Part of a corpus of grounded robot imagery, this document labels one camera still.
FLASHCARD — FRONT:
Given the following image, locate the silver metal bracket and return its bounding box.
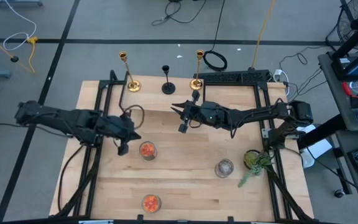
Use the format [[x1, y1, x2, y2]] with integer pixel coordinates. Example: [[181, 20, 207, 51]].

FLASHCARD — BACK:
[[78, 219, 114, 224]]

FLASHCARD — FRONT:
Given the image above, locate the black coiled floor cable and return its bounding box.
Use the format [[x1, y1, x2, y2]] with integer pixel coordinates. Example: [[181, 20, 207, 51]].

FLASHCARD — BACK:
[[201, 0, 228, 72]]

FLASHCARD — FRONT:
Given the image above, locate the glass of orange candies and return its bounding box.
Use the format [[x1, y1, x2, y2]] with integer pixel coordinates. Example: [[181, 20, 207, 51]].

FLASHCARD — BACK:
[[141, 194, 162, 214], [139, 141, 158, 161]]

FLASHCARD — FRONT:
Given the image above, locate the potted green succulent plant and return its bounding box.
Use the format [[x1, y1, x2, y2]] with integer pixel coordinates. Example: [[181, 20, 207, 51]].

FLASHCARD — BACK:
[[237, 149, 275, 189]]

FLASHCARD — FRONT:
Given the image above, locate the long yellow floor cable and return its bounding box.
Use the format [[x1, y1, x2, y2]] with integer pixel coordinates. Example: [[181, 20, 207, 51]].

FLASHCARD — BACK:
[[250, 0, 275, 70]]

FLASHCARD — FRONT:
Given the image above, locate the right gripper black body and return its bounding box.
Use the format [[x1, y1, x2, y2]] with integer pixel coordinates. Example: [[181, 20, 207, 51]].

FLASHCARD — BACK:
[[178, 90, 206, 134]]

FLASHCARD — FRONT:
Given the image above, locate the gold candlestick holder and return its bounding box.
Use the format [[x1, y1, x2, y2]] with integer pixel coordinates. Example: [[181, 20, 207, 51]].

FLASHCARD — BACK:
[[118, 50, 142, 93], [189, 49, 205, 91]]

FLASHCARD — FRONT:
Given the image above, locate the black floor fan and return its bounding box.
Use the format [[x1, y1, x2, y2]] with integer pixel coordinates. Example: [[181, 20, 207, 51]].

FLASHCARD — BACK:
[[325, 0, 358, 52]]

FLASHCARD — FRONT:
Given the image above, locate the grey desk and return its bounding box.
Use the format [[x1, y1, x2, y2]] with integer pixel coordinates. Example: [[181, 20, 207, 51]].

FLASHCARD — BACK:
[[334, 129, 358, 208]]

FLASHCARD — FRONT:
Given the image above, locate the black perforated metal bar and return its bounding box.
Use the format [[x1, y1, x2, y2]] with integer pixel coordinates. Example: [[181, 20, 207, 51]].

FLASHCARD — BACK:
[[193, 70, 270, 83]]

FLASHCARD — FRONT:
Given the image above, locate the black aluminium table frame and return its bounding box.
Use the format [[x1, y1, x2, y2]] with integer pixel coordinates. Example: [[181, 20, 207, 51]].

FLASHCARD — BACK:
[[53, 70, 316, 224]]

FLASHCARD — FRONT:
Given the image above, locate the black stand beam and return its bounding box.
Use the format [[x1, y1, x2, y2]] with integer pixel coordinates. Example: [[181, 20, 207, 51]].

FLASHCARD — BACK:
[[330, 12, 358, 60]]

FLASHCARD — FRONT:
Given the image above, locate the white floor cable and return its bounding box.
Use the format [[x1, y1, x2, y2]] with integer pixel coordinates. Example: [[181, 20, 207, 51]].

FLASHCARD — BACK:
[[3, 0, 38, 52]]

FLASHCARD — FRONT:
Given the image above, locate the grey side table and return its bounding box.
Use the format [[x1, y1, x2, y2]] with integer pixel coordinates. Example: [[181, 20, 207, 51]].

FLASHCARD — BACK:
[[318, 51, 358, 131]]

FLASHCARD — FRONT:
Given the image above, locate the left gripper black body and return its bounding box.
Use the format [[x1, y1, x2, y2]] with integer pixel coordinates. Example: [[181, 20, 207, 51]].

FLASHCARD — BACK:
[[104, 114, 135, 156]]

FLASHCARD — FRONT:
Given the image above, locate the black tangled floor cable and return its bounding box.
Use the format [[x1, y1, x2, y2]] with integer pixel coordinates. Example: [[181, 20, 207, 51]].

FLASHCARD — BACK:
[[150, 0, 208, 27]]

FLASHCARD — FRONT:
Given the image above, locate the white plug adapter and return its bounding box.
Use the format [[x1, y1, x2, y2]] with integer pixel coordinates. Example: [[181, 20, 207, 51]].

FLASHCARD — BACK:
[[273, 68, 290, 96]]

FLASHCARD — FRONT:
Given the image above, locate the black candlestick holder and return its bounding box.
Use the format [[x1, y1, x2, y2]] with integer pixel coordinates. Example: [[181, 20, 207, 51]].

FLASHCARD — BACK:
[[161, 65, 177, 95]]

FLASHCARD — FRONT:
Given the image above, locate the yellow extension cable with plug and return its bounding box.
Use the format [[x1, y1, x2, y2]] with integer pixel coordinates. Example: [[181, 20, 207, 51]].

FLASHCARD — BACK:
[[0, 27, 39, 75]]

